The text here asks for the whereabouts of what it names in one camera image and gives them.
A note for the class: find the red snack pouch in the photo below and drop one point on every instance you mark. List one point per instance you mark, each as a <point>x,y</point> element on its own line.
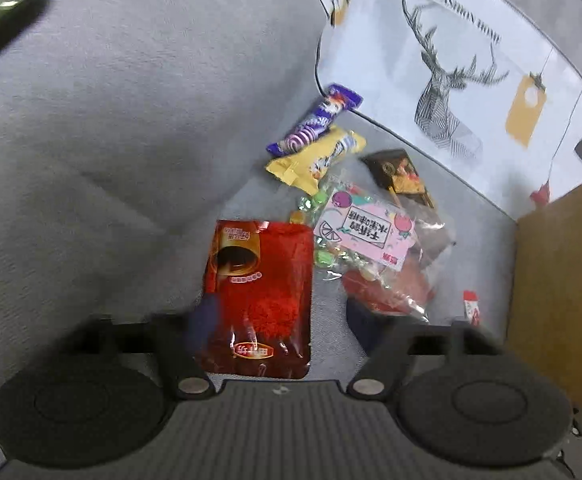
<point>261,290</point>

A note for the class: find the purple snack packet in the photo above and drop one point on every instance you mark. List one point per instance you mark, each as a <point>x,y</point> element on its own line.
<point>311,125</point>

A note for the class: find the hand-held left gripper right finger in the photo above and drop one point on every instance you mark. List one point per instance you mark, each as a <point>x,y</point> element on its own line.
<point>366,325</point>

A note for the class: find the yellow snack packet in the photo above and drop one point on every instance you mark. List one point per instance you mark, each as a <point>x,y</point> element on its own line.
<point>311,165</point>

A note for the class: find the clear candy bag pink label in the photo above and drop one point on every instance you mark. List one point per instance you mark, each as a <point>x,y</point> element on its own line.
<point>366,230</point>

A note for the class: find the grey bed sheet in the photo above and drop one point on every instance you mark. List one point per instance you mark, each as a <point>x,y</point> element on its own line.
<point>328,310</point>

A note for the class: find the cardboard box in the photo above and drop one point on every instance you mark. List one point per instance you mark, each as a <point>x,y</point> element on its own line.
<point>556,310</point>

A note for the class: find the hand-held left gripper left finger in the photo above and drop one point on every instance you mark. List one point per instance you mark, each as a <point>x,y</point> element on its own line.
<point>206,317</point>

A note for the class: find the deer print quilt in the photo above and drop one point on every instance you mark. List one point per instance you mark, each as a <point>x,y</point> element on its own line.
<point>471,25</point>

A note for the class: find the small red white sachet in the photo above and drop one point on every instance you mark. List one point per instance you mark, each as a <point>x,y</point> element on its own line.
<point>471,305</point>

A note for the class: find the dark cracker packet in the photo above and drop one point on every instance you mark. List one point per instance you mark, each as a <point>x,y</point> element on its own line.
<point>396,170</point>

